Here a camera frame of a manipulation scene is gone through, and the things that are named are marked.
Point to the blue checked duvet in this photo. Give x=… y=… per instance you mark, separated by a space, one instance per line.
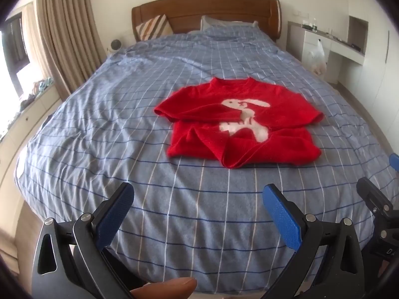
x=124 y=130

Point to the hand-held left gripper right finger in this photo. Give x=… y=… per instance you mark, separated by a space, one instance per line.
x=282 y=218

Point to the striped cushion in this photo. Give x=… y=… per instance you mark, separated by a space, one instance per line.
x=154 y=28

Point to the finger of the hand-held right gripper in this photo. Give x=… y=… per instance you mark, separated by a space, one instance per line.
x=394 y=162

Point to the grey pillow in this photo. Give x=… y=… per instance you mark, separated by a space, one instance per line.
x=218 y=23

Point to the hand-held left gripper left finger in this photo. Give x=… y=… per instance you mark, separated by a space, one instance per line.
x=113 y=215

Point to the red sweater with white rabbit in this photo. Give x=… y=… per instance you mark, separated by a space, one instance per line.
x=202 y=99

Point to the beige curtain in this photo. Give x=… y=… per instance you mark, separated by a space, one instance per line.
x=65 y=37

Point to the white desk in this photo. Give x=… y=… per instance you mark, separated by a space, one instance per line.
x=311 y=40

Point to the white wardrobe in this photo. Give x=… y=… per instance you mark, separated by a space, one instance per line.
x=382 y=78

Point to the wooden headboard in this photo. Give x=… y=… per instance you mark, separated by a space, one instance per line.
x=202 y=9

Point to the white low cabinet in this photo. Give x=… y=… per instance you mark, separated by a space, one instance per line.
x=25 y=130

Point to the person's left hand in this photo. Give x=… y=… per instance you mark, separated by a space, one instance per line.
x=168 y=288

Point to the plastic bottle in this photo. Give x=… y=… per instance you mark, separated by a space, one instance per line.
x=314 y=25

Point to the window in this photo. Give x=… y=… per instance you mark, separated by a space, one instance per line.
x=15 y=49

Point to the colourful cloth pile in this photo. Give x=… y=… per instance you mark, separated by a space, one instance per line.
x=39 y=87

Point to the white plastic bag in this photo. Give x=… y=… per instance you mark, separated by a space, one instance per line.
x=318 y=57

